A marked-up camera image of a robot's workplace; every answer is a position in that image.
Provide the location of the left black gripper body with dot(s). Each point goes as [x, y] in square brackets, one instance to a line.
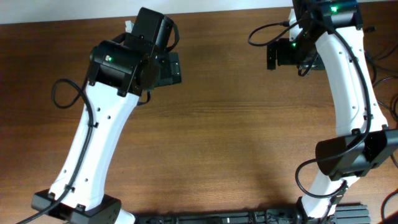
[168, 74]

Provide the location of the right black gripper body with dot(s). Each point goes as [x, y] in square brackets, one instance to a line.
[288, 54]

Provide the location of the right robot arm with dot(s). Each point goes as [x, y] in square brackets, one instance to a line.
[328, 35]

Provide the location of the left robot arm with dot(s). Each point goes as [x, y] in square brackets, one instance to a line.
[120, 71]

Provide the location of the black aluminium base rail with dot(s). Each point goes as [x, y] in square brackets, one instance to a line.
[248, 216]

